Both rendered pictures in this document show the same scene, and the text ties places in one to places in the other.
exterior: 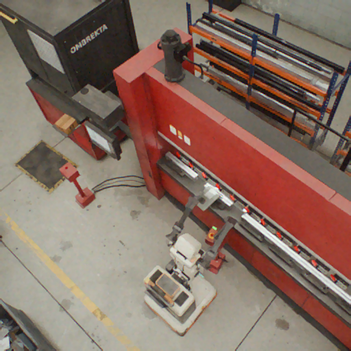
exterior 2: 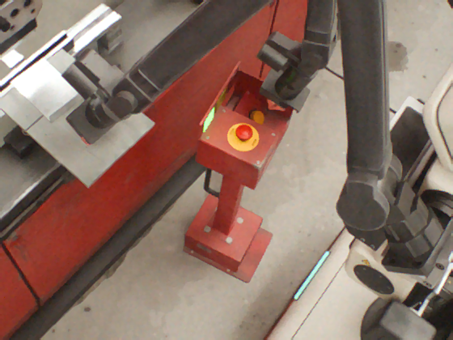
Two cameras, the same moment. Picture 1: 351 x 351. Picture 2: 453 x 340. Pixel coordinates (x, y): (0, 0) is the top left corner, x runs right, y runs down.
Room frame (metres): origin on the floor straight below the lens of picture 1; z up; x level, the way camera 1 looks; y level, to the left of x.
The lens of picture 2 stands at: (2.03, 0.39, 2.09)
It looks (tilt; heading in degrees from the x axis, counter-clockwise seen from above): 62 degrees down; 248
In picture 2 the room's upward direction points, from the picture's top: 10 degrees clockwise
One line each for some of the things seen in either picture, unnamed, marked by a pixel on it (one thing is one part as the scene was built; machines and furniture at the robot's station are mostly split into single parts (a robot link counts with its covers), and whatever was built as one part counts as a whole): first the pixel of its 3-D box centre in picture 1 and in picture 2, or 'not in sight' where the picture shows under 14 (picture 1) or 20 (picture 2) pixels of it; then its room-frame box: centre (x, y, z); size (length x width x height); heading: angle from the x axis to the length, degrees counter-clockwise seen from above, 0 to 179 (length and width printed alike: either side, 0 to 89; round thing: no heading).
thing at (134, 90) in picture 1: (165, 127); not in sight; (3.05, 0.04, 1.15); 0.85 x 0.25 x 2.30; 127
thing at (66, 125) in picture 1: (65, 123); not in sight; (3.47, 1.34, 1.04); 0.30 x 0.26 x 0.12; 41
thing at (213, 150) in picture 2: (216, 238); (246, 126); (1.69, -0.33, 0.75); 0.20 x 0.16 x 0.18; 50
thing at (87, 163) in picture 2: (206, 198); (74, 113); (2.07, -0.29, 1.00); 0.26 x 0.18 x 0.01; 127
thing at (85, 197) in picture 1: (77, 185); not in sight; (2.90, 1.37, 0.41); 0.25 x 0.20 x 0.83; 127
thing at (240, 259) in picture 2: (214, 261); (230, 235); (1.66, -0.31, 0.06); 0.25 x 0.20 x 0.12; 140
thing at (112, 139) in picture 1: (105, 139); not in sight; (2.79, 0.74, 1.42); 0.45 x 0.12 x 0.36; 42
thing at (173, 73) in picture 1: (180, 57); not in sight; (2.66, -0.19, 2.54); 0.33 x 0.25 x 0.47; 37
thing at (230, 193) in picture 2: not in sight; (231, 190); (1.69, -0.33, 0.39); 0.05 x 0.05 x 0.54; 50
